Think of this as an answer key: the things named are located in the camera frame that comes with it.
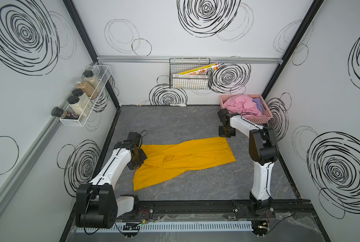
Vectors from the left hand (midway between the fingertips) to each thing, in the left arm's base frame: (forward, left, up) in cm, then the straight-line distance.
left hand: (141, 161), depth 84 cm
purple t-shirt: (+50, -80, +2) cm, 95 cm away
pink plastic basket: (+33, -76, +1) cm, 83 cm away
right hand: (+22, -52, -3) cm, 57 cm away
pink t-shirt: (+44, -65, +6) cm, 79 cm away
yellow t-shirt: (+4, -13, -5) cm, 14 cm away
